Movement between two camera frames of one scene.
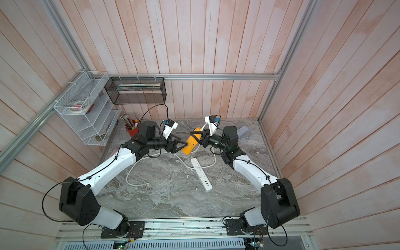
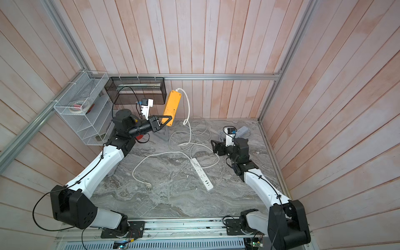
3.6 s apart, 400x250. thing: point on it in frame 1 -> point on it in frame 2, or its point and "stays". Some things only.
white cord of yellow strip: [170, 153] -> [182, 145]
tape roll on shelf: [79, 106] stays
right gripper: [207, 138] -> [222, 146]
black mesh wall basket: [136, 90] stays
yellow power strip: [191, 142] -> [172, 107]
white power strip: [205, 182] stays
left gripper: [173, 148] -> [154, 123]
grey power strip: [241, 130] stays
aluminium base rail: [293, 233] stays
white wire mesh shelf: [83, 105] stays
